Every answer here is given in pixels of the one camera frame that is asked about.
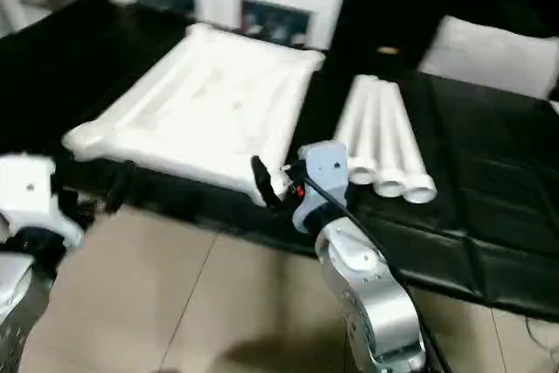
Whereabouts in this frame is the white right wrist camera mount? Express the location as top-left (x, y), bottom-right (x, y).
top-left (292, 140), bottom-right (350, 234)

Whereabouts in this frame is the white plastic table leg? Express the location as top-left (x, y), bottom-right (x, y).
top-left (366, 79), bottom-right (408, 199)
top-left (347, 78), bottom-right (379, 185)
top-left (379, 82), bottom-right (438, 205)
top-left (334, 75), bottom-right (370, 147)

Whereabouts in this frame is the white plastic table top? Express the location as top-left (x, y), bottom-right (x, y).
top-left (60, 22), bottom-right (327, 208)

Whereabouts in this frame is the white plastic chair shell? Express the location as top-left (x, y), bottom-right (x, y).
top-left (418, 14), bottom-right (559, 101)

